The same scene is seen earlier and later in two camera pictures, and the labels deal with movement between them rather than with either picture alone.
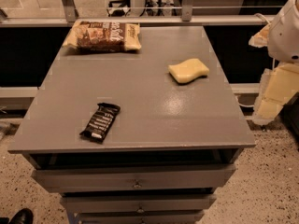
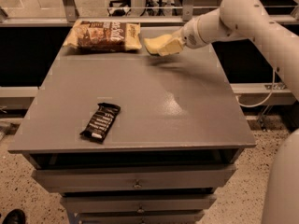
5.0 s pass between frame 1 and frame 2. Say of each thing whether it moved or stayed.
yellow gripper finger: moved
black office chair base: stayed
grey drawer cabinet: stayed
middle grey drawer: stayed
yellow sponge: moved
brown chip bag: stayed
